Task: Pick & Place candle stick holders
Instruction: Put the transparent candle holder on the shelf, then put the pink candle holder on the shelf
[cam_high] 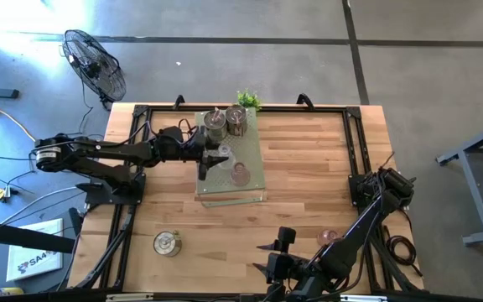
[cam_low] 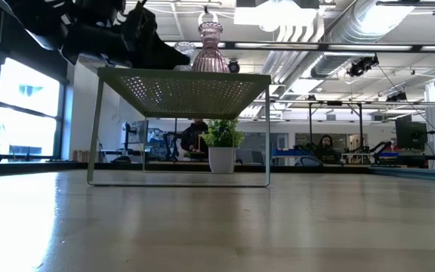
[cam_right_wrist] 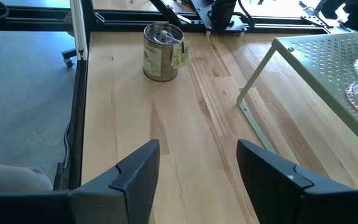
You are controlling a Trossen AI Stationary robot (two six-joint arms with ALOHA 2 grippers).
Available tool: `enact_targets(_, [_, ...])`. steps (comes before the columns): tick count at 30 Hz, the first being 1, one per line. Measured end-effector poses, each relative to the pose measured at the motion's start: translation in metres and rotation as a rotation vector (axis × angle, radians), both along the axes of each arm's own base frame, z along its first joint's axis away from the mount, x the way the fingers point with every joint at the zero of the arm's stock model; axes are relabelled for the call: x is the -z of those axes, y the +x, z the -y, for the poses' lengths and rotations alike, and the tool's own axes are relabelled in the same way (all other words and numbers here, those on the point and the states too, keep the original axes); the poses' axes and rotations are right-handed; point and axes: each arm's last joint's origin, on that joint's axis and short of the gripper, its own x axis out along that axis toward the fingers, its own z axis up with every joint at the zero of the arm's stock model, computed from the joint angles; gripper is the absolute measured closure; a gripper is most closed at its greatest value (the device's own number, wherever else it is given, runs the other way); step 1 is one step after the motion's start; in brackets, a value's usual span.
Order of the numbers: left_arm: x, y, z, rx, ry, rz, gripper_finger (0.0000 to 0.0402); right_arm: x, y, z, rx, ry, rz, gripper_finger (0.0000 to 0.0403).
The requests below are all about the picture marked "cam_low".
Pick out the black gantry frame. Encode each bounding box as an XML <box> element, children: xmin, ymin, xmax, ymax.
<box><xmin>307</xmin><ymin>100</ymin><xmax>365</xmax><ymax>156</ymax></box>

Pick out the seated person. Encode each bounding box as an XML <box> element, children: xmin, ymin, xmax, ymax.
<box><xmin>313</xmin><ymin>134</ymin><xmax>340</xmax><ymax>164</ymax></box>

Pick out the large window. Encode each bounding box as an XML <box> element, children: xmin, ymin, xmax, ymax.
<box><xmin>0</xmin><ymin>56</ymin><xmax>69</xmax><ymax>162</ymax></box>

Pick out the silver ceiling air duct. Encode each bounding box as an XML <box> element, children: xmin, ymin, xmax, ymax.
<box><xmin>262</xmin><ymin>0</ymin><xmax>417</xmax><ymax>95</ymax></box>

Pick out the long ceiling light strip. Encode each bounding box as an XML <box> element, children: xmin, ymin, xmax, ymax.
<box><xmin>164</xmin><ymin>39</ymin><xmax>435</xmax><ymax>53</ymax></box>

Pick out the black ceiling camera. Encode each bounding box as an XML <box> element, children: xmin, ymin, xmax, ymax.
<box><xmin>347</xmin><ymin>54</ymin><xmax>380</xmax><ymax>79</ymax></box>

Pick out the black computer monitor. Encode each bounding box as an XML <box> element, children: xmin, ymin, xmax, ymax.
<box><xmin>394</xmin><ymin>114</ymin><xmax>429</xmax><ymax>152</ymax></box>

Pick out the clear glass candlestick holder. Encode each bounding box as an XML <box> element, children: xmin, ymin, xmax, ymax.
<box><xmin>172</xmin><ymin>41</ymin><xmax>198</xmax><ymax>73</ymax></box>

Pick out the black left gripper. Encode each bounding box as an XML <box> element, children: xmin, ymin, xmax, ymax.
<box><xmin>100</xmin><ymin>1</ymin><xmax>191</xmax><ymax>70</ymax></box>

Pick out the pink glass candlestick holder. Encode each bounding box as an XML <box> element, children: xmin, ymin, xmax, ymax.
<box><xmin>190</xmin><ymin>21</ymin><xmax>230</xmax><ymax>73</ymax></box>

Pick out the white ceiling light panel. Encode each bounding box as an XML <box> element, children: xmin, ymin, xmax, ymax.
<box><xmin>233</xmin><ymin>0</ymin><xmax>320</xmax><ymax>28</ymax></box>

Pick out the green perforated metal shelf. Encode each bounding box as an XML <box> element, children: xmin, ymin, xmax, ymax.
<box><xmin>87</xmin><ymin>66</ymin><xmax>273</xmax><ymax>189</ymax></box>

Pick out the small potted green plant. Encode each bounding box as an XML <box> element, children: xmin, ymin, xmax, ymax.
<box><xmin>201</xmin><ymin>119</ymin><xmax>245</xmax><ymax>175</ymax></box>

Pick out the white coiled ring cable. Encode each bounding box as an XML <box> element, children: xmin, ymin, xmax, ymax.
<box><xmin>197</xmin><ymin>10</ymin><xmax>219</xmax><ymax>24</ymax></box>

